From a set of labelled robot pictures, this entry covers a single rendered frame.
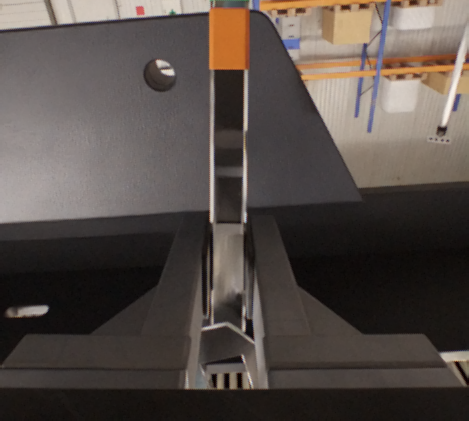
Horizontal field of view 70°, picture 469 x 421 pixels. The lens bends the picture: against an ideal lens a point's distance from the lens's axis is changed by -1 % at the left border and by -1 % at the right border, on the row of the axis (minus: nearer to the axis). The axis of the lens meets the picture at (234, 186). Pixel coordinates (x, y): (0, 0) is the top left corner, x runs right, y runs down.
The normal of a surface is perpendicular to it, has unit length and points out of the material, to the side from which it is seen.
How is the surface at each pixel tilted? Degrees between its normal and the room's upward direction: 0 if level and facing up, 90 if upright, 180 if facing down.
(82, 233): 90
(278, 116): 90
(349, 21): 90
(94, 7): 90
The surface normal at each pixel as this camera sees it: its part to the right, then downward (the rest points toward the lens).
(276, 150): 0.01, 0.53
